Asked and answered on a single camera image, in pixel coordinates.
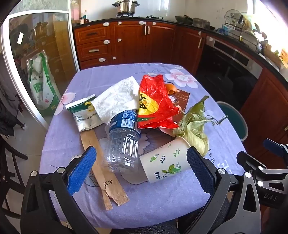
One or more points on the brown carton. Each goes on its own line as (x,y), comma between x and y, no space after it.
(181,99)

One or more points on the steel cooking pot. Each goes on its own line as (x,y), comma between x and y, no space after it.
(126,6)

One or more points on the built-in black oven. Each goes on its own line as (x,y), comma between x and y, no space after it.
(225,67)

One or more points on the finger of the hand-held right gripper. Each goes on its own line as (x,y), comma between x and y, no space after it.
(248,160)
(273,146)

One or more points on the white leaf-print paper cup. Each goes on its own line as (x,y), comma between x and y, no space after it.
(162,162)

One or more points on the red plastic bag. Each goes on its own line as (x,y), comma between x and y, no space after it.
(155,99)

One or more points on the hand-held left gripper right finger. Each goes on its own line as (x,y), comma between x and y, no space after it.
(199,168)

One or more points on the purple floral tablecloth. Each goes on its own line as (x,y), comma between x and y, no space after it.
(157,202)

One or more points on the glass sliding door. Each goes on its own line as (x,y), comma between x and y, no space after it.
(27,29)

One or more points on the glass lidded pot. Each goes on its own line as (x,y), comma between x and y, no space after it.
(201,23)

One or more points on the green corn husk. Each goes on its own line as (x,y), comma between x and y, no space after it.
(193,128)

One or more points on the dark wok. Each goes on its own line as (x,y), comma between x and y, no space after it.
(183,19)

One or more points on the orange peel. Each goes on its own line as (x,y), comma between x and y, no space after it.
(171,88)

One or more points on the brown paper chopstick sleeve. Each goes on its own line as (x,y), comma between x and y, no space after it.
(105,180)

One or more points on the teal bin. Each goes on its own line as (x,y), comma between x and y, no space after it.
(234,121)

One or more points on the clear plastic bottle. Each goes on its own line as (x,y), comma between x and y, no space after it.
(121,144)

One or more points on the green white sack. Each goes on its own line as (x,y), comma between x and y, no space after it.
(42,90)

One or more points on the black gas hob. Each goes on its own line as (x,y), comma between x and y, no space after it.
(144,16)

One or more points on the dark chair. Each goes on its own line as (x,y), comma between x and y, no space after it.
(11,162)

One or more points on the green white snack packet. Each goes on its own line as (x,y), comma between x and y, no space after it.
(83,112)

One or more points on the red wooden kitchen cabinet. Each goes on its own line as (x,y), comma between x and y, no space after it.
(130,42)

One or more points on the white paper towel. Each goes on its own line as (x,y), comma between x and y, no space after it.
(117,96)

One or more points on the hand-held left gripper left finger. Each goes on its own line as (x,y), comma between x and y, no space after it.
(82,171)

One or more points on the wicker basket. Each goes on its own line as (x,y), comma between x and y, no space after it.
(272,56)

